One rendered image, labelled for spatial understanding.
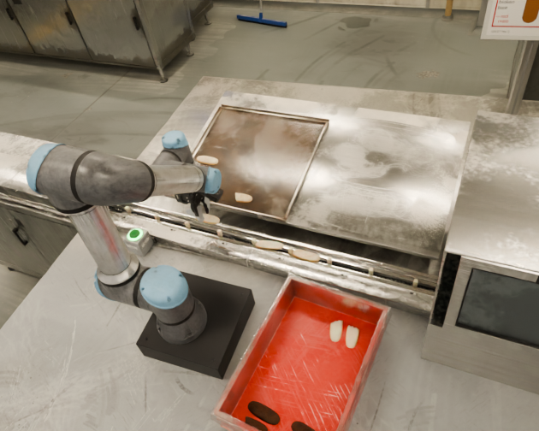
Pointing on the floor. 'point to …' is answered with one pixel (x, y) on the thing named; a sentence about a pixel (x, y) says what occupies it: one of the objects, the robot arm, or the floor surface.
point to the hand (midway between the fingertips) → (205, 215)
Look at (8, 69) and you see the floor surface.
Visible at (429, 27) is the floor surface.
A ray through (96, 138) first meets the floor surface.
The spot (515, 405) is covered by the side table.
